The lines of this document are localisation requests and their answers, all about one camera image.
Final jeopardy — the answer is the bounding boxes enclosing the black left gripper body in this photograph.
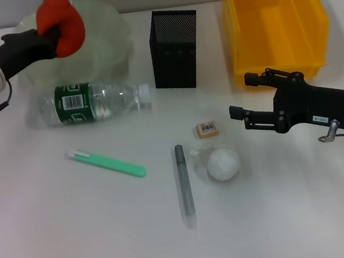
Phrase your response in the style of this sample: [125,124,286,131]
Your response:
[0,26,62,83]

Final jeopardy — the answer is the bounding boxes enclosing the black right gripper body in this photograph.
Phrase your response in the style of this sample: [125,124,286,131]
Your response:
[269,67,344,139]

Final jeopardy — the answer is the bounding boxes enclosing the orange fruit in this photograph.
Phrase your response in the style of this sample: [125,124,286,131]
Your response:
[34,0,89,61]

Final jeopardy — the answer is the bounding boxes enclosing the white garlic bulb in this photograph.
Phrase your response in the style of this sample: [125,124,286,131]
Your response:
[192,140,242,185]

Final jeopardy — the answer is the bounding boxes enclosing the clear green-label water bottle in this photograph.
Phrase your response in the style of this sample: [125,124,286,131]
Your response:
[36,75,154,130]

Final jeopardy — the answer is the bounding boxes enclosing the beige eraser with barcode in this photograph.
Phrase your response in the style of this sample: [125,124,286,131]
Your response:
[195,119,223,140]

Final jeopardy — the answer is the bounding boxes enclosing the pale green glass fruit plate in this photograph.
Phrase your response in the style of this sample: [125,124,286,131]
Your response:
[11,0,138,90]

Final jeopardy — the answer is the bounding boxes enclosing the black mesh pen holder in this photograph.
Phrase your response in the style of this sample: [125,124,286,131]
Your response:
[146,6,204,93]

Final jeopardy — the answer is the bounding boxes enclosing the grey pen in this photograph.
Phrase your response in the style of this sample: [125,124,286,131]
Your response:
[172,144,199,230]

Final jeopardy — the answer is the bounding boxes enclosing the green pen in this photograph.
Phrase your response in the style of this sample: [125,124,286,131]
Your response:
[67,141,148,186]

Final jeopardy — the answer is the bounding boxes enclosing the yellow plastic bin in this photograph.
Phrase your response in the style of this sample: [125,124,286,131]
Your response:
[221,0,337,89]

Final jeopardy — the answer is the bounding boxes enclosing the silver plug with cable loop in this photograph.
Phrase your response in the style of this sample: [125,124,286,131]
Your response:
[315,118,344,147]

